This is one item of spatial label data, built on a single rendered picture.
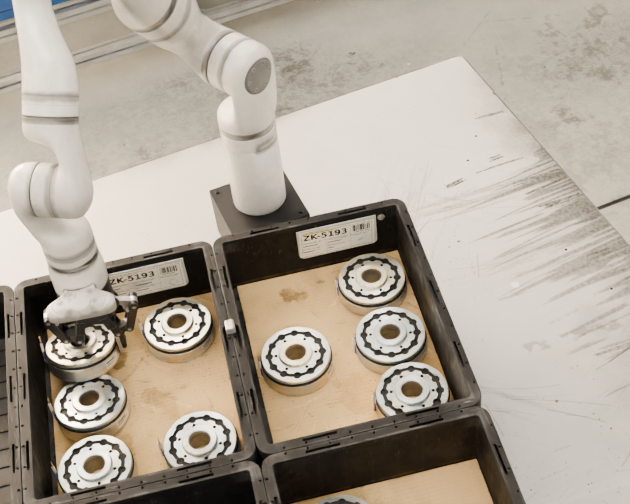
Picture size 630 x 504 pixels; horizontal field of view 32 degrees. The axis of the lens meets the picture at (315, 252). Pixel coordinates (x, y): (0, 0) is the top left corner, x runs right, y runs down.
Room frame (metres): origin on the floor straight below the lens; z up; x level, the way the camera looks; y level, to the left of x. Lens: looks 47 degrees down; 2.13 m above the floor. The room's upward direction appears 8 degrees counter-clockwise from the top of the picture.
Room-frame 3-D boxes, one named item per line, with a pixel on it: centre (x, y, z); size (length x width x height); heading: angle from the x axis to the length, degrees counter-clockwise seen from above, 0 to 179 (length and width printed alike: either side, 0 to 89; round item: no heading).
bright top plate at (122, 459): (0.85, 0.33, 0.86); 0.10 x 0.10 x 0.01
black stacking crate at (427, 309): (1.00, -0.02, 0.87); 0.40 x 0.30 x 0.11; 7
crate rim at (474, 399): (1.00, -0.02, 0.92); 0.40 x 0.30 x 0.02; 7
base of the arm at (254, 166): (1.40, 0.08, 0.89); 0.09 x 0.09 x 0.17; 16
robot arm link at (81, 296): (1.04, 0.32, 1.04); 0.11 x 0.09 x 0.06; 6
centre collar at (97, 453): (0.85, 0.33, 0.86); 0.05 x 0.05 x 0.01
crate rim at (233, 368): (0.97, 0.28, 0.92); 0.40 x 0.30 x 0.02; 7
